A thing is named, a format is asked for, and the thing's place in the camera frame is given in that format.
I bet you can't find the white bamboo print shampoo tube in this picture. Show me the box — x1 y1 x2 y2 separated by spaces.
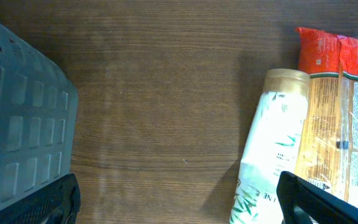
229 68 310 224

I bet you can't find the orange spaghetti pasta package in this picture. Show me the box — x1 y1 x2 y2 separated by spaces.
295 27 358 208

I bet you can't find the grey plastic mesh basket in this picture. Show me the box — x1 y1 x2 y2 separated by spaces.
0 24 78 211

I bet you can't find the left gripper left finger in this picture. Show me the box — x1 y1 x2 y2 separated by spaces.
0 174 81 224

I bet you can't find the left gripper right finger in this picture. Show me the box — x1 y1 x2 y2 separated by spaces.
277 171 358 224

